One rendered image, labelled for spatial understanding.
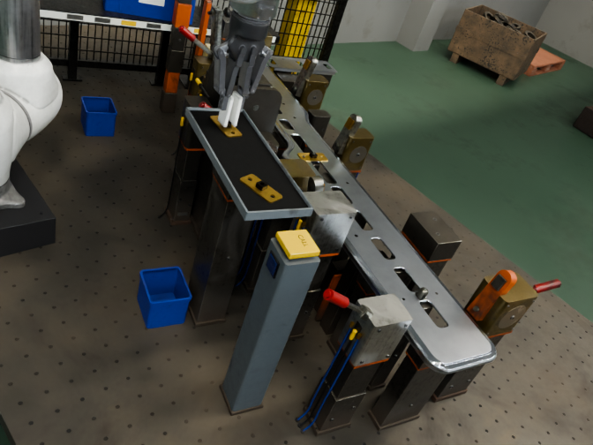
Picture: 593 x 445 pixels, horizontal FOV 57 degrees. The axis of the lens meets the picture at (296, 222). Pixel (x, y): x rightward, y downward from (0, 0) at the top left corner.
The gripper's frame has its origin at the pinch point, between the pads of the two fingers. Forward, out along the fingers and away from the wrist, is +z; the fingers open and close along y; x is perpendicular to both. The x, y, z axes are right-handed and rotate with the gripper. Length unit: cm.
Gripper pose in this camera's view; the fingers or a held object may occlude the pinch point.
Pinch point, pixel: (229, 109)
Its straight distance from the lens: 119.0
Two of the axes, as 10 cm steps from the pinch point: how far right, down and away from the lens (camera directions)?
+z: -2.7, 7.7, 5.8
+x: -5.5, -6.2, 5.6
